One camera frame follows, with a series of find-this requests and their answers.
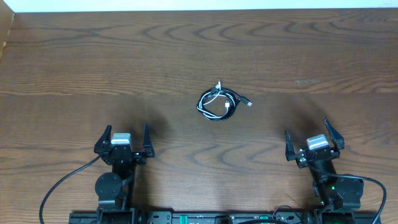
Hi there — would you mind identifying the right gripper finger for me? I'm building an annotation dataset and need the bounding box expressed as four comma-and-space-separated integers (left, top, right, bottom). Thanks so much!
323, 117, 345, 149
285, 130, 296, 161

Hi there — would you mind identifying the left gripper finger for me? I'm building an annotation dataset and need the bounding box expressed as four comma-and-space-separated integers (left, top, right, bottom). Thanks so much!
143, 124, 155, 157
94, 125, 112, 154

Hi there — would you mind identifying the black USB cable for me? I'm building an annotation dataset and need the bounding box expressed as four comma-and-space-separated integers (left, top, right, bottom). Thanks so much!
196, 83, 253, 122

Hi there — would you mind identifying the white USB cable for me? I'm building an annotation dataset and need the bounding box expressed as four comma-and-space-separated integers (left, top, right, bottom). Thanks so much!
198, 79, 231, 118

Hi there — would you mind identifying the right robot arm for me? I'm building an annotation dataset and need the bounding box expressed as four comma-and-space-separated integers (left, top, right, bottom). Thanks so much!
285, 118, 364, 223

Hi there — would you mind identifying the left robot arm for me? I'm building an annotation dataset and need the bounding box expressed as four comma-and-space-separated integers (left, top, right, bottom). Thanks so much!
94, 125, 155, 223

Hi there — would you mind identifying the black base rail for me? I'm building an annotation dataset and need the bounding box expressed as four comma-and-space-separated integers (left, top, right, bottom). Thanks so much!
68, 210, 375, 224

